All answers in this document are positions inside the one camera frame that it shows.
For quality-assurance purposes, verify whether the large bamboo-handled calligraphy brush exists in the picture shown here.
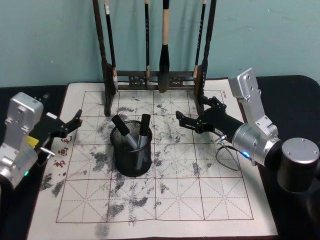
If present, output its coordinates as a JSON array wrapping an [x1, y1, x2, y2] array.
[[157, 0, 172, 94]]

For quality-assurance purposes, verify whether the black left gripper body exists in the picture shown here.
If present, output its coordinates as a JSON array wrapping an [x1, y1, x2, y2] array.
[[29, 112, 67, 168]]

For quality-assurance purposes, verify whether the dark wooden brush rack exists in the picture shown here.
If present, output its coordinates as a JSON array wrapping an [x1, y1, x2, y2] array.
[[92, 0, 218, 117]]

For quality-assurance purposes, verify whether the black mesh pen holder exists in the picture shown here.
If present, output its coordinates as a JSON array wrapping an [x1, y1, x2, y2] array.
[[109, 120, 154, 178]]

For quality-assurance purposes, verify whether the cream gridded calligraphy mat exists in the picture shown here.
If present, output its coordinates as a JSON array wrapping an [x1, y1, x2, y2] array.
[[26, 79, 279, 240]]

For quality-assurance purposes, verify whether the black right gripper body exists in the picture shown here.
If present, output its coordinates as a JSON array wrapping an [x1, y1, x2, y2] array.
[[199, 107, 245, 141]]

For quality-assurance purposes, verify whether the thin black calligraphy brush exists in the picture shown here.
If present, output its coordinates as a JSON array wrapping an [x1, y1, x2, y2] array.
[[143, 0, 152, 90], [103, 0, 119, 91], [192, 0, 208, 86]]

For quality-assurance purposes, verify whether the black table cloth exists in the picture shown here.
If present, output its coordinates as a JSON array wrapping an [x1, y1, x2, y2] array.
[[0, 74, 320, 240]]

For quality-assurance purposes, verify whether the thin dark gripper cable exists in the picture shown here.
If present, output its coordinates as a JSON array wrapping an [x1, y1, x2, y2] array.
[[214, 134, 242, 172]]

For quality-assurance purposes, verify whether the grey marker with black cap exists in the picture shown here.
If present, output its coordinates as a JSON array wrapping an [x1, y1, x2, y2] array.
[[111, 114, 139, 151], [135, 113, 152, 151]]

